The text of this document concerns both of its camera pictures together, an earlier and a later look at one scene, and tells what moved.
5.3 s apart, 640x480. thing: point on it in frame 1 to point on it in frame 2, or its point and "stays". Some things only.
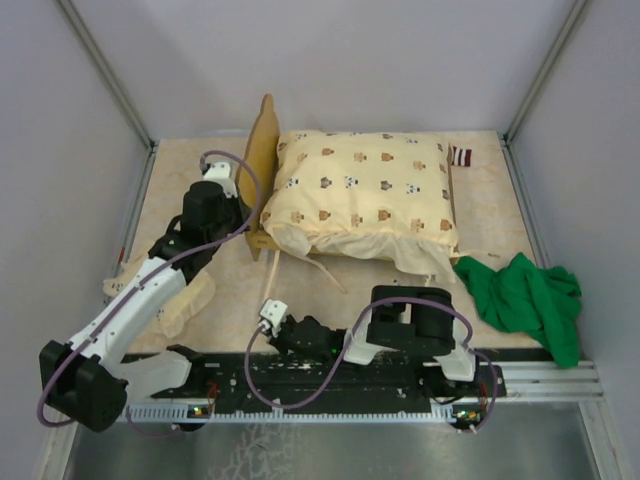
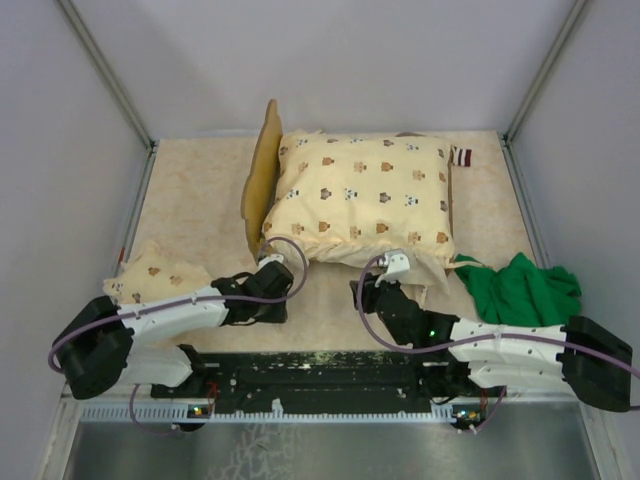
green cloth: [519, 296] stays
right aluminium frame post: [547, 61] stays
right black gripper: [277, 341] to [369, 290]
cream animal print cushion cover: [384, 196] stays
